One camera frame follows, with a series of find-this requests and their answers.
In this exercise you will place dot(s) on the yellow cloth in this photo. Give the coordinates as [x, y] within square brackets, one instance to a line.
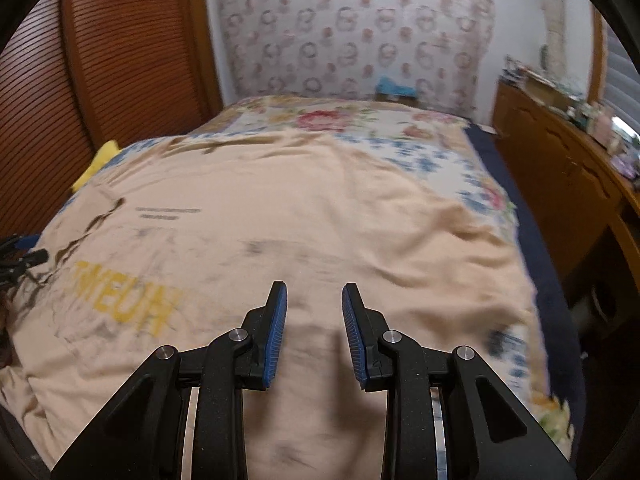
[100, 162]

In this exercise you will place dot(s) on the beige t-shirt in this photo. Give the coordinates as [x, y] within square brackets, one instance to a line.
[280, 220]

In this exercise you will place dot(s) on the floral wall cloth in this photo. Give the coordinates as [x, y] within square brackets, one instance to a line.
[350, 25]

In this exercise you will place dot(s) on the small blue cloth item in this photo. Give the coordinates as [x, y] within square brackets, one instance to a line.
[396, 87]

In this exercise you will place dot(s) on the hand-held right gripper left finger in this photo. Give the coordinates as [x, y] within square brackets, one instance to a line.
[276, 332]

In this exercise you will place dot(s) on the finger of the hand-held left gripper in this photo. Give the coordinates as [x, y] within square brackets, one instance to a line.
[27, 260]
[27, 242]

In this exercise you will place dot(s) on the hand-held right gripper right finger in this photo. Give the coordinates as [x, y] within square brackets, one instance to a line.
[353, 335]

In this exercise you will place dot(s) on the floral bed sheet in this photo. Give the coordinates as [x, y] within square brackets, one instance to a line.
[425, 160]

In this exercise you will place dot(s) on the dark blue mattress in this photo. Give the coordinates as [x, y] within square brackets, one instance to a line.
[530, 220]

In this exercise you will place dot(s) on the dresser top clutter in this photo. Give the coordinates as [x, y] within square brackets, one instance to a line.
[595, 115]

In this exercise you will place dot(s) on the wooden dresser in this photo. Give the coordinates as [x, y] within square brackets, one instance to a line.
[560, 170]

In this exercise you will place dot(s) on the window blinds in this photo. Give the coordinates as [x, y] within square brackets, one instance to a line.
[622, 80]

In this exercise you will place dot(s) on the wooden louvered closet door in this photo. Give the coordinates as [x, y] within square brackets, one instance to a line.
[40, 135]
[135, 50]

